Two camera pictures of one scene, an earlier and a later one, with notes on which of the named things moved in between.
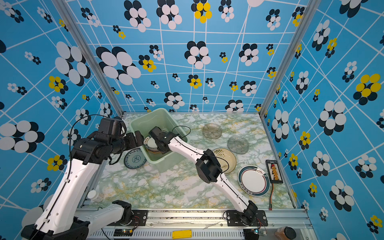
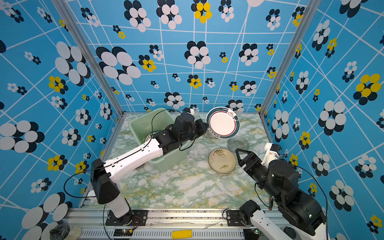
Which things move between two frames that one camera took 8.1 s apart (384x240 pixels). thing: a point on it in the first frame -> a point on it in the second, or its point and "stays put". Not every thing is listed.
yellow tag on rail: (181, 234) stays put
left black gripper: (135, 142) -> (199, 123)
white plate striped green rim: (254, 180) -> (223, 122)
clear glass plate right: (238, 145) stays put
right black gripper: (163, 152) -> (249, 169)
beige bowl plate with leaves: (226, 159) stays put
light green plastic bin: (161, 118) stays put
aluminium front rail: (209, 224) stays put
